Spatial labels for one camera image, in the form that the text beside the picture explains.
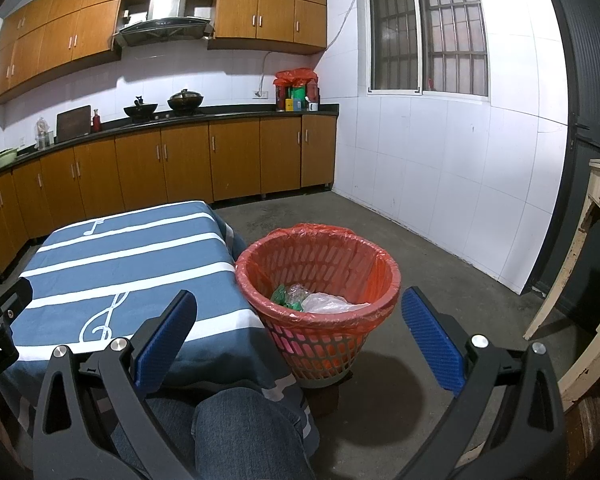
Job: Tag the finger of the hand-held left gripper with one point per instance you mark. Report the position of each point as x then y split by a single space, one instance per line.
10 300

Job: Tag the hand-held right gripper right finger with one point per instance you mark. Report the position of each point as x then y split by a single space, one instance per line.
432 340

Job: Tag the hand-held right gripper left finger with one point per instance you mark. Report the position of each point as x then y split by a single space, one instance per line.
162 342

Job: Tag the white plastic bag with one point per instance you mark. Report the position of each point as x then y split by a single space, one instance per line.
330 302

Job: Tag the plastic mesh waste basket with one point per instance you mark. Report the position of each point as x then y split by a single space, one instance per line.
310 355

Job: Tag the green plastic bag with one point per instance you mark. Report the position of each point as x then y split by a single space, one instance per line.
280 296

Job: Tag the blue striped tablecloth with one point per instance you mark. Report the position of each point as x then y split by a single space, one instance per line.
130 255

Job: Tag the person's leg in jeans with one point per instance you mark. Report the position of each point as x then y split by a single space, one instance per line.
250 435

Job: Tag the green basin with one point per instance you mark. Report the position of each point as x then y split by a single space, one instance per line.
4 158

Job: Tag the glass jar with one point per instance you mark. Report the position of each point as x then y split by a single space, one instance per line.
43 136

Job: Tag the wooden base cabinets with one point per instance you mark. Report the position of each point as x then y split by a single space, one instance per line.
185 160

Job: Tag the dark cutting board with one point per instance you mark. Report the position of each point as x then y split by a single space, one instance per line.
73 123

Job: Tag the red bottle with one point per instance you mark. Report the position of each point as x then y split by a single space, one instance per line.
96 122

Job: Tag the black wok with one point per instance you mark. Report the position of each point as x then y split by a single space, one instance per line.
140 109

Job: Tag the black pot with lid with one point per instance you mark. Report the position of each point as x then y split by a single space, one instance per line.
185 101

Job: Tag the black kitchen countertop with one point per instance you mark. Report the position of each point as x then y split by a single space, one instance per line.
230 110

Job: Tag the dark bottle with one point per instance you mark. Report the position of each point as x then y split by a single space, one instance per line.
313 91

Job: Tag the green box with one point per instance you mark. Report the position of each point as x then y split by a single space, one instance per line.
297 93

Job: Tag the crumpled red shopping bag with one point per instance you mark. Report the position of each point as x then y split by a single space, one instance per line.
295 76

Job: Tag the dark grey door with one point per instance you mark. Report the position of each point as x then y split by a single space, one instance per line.
595 85

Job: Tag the barred sliding window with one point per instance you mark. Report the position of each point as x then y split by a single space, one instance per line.
400 35

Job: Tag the steel range hood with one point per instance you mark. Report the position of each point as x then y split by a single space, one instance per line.
165 25

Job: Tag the wall outlet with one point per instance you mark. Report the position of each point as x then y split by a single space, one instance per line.
260 93

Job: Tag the wooden wall cabinets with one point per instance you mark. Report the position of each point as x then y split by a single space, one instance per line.
60 35

